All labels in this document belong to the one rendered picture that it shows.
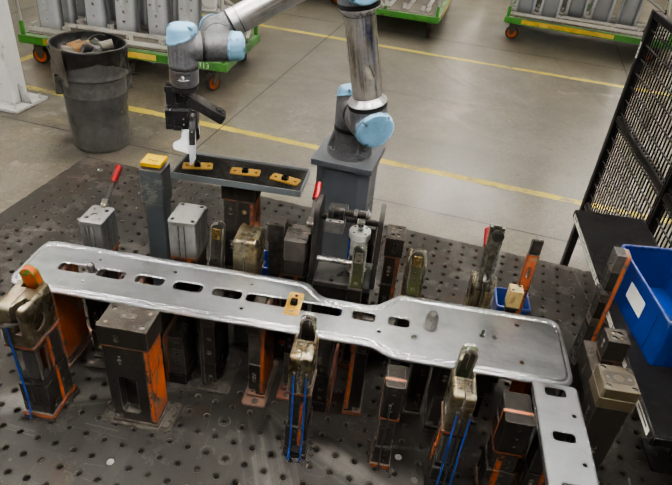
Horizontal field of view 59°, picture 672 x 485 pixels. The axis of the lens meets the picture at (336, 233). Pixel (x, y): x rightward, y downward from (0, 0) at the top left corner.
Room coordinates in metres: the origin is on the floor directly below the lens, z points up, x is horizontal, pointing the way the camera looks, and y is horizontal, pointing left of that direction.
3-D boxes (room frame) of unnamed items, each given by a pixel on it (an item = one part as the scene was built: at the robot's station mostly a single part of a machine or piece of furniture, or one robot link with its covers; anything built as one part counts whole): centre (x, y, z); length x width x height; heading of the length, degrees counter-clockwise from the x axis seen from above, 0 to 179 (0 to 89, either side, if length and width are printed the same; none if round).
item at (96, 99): (3.81, 1.72, 0.36); 0.54 x 0.50 x 0.73; 167
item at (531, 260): (1.23, -0.49, 0.95); 0.03 x 0.01 x 0.50; 84
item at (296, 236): (1.33, 0.10, 0.89); 0.13 x 0.11 x 0.38; 174
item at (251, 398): (1.14, 0.17, 0.84); 0.17 x 0.06 x 0.29; 174
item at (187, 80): (1.49, 0.43, 1.42); 0.08 x 0.08 x 0.05
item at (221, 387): (1.15, 0.30, 0.84); 0.13 x 0.11 x 0.29; 174
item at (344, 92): (1.80, -0.02, 1.27); 0.13 x 0.12 x 0.14; 21
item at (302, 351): (0.95, 0.04, 0.87); 0.12 x 0.09 x 0.35; 174
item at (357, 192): (1.81, -0.02, 0.90); 0.21 x 0.21 x 0.40; 77
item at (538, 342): (1.13, 0.11, 1.00); 1.38 x 0.22 x 0.02; 84
